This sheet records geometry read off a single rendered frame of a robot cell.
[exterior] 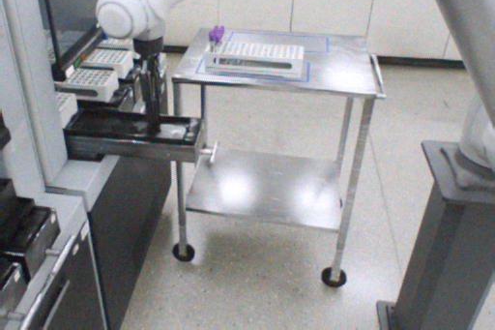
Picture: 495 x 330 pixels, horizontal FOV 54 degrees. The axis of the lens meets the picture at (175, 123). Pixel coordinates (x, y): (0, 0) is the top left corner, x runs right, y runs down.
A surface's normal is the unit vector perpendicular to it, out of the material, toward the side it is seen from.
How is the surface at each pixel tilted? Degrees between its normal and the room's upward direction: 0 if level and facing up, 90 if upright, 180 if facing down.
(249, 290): 0
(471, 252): 90
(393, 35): 90
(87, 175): 0
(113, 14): 97
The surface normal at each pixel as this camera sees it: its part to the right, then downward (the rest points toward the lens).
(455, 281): -0.22, 0.51
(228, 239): -0.04, -0.85
